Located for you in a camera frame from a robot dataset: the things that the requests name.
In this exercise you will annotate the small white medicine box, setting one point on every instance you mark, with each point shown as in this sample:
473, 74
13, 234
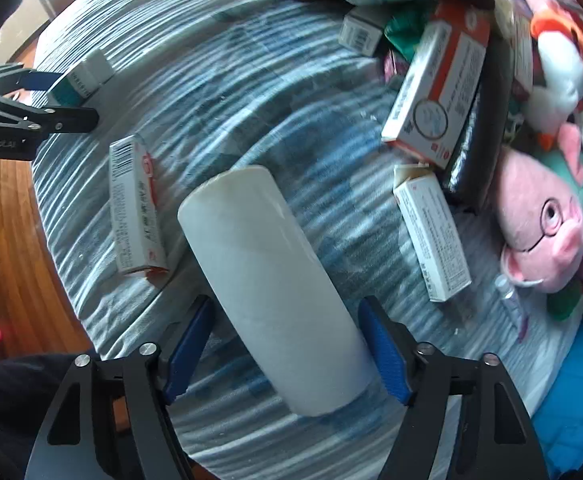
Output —
434, 235

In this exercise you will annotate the black glossy box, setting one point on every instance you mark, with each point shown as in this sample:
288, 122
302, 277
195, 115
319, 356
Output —
481, 150

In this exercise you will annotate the white plush toy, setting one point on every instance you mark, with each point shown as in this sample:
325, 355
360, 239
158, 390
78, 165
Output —
561, 75

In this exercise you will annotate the white red-print box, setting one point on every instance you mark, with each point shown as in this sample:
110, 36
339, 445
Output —
521, 55

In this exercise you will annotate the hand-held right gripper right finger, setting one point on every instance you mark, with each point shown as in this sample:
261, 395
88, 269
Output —
384, 350

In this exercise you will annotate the grey barcode box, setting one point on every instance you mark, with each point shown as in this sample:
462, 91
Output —
361, 32

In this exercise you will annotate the pig plush with glasses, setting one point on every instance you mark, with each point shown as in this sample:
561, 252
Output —
536, 220

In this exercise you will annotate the small teal box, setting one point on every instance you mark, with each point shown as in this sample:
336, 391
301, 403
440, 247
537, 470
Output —
78, 80

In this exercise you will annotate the white paper roll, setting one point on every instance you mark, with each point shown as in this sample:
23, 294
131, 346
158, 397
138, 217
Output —
271, 285

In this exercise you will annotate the small purple tube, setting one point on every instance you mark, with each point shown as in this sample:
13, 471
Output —
511, 305

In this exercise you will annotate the large red white medicine box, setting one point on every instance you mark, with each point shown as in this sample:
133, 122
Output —
436, 90

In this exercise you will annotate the blue plastic storage container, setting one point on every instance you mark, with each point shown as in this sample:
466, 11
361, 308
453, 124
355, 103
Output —
576, 410

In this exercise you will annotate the green shiny wrapper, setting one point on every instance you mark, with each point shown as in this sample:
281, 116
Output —
405, 30

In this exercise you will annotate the white red-edged medicine box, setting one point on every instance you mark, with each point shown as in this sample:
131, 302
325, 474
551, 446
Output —
136, 205

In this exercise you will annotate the green plush toy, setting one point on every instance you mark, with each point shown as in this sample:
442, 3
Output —
566, 302

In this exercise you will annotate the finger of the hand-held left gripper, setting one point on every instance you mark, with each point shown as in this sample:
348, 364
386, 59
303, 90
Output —
66, 121
31, 80

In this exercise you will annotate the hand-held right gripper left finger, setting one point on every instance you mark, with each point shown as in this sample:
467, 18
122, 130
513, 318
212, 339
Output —
187, 347

